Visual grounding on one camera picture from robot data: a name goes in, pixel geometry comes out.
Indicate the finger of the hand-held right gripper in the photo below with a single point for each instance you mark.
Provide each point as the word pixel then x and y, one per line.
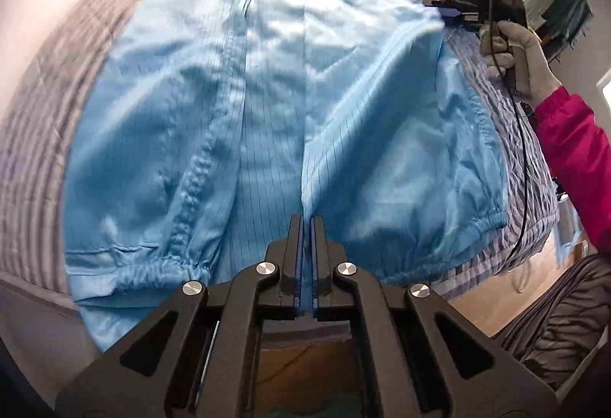
pixel 435 1
pixel 451 13

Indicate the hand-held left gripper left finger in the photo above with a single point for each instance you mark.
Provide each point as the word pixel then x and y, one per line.
pixel 299 255

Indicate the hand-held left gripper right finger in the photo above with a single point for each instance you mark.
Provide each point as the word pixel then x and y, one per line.
pixel 321 265

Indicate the light blue jacket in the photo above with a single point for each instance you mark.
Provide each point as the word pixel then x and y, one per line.
pixel 215 112

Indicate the person's right hand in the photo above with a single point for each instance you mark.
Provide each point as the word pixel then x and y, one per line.
pixel 534 60

